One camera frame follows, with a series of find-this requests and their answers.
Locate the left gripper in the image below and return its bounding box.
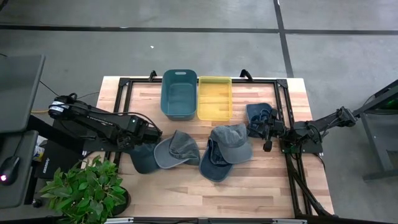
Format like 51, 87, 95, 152
134, 119, 163, 149

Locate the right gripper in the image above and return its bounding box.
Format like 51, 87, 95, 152
249, 108, 285, 152

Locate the blue denim baseball cap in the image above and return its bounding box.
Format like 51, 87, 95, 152
198, 136, 234, 183
245, 102, 274, 139

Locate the dark teal baseball cap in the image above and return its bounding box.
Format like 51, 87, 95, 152
128, 142, 162, 175

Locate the grey baseball cap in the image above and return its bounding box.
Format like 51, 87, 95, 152
153, 129, 201, 170
210, 123, 254, 165

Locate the teal plastic bin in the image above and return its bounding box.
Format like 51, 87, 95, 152
160, 68, 199, 121

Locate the yellow plastic bin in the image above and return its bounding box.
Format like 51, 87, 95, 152
197, 75, 233, 122

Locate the black plant pot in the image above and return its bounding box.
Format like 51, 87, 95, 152
110, 185, 132, 217

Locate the green leafy plant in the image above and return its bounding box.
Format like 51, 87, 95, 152
39, 154, 127, 224

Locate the black Trossen box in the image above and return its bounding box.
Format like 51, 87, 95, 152
34, 139, 91, 180

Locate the black desk foot bar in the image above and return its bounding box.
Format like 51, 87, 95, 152
26, 114, 86, 154

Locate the white packet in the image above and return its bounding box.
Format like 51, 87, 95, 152
32, 136, 47, 162

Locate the grey metal table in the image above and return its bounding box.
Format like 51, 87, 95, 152
353, 79, 398, 182

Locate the black device with green light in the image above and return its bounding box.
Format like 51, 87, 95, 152
376, 93, 398, 110

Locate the grey desk top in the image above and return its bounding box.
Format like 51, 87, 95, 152
0, 54, 46, 134
0, 129, 39, 209

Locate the black computer mouse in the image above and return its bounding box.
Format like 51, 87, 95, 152
0, 155, 21, 187

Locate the silver aluminium rail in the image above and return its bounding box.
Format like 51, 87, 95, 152
272, 218, 308, 224
104, 217, 134, 224

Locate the black floor cable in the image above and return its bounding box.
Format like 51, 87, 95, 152
39, 80, 100, 100

